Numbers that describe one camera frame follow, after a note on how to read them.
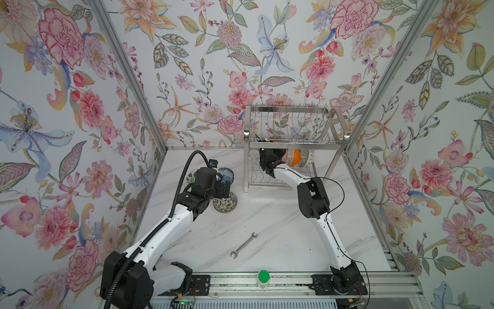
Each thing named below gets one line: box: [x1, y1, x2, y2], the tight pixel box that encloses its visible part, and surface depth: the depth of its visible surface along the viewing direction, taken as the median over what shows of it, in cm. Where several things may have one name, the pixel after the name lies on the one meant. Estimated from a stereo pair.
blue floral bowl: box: [218, 167, 235, 183], surface depth 105 cm
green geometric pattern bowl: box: [298, 148, 314, 168], surface depth 112 cm
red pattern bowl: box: [212, 191, 238, 214], surface depth 97 cm
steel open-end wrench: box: [230, 231, 258, 259], surface depth 86 cm
